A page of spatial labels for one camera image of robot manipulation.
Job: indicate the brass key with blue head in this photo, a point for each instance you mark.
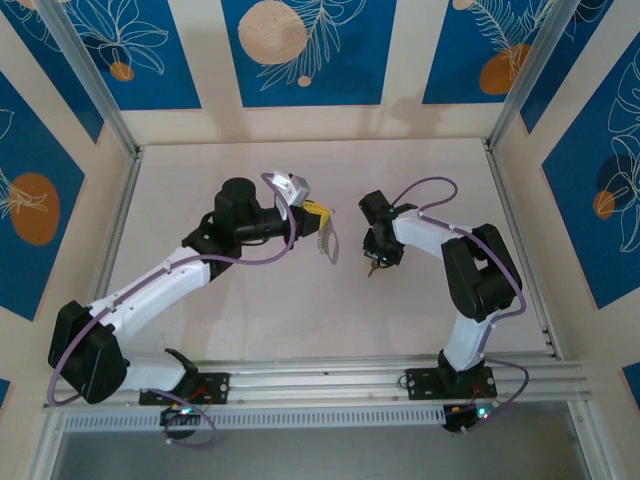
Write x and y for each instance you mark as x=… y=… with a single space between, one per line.
x=372 y=271

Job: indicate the grey spiral coil keyring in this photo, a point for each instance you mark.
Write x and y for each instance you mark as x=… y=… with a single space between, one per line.
x=328 y=245

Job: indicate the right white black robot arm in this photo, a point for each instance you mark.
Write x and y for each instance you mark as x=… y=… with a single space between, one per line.
x=465 y=330

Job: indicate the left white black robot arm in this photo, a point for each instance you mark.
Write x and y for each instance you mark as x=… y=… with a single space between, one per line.
x=150 y=290

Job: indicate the grey metal panel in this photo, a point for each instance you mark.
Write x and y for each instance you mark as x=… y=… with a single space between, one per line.
x=325 y=455

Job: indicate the aluminium table side rail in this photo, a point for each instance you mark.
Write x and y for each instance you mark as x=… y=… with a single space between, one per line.
x=120 y=210
x=507 y=200

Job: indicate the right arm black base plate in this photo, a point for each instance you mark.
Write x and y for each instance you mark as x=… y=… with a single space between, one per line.
x=415 y=382

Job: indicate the aluminium base rail beam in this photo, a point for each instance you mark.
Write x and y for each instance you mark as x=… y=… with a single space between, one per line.
x=325 y=380

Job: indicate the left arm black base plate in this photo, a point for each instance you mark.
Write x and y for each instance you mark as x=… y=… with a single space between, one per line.
x=220 y=387

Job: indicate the aluminium corner post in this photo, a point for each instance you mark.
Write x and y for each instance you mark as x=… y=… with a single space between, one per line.
x=88 y=70
x=533 y=70

